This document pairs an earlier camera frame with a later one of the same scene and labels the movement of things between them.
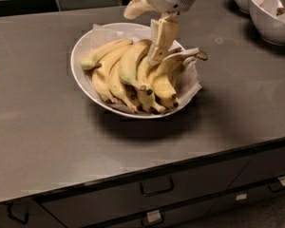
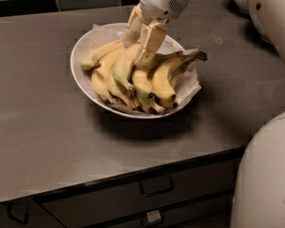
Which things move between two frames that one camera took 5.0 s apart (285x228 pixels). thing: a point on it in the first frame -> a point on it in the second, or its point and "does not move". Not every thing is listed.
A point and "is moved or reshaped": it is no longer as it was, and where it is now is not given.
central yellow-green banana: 127,64 is moved or reshaped
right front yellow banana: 161,78 does not move
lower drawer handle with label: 154,218 does not move
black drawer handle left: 9,212 does not move
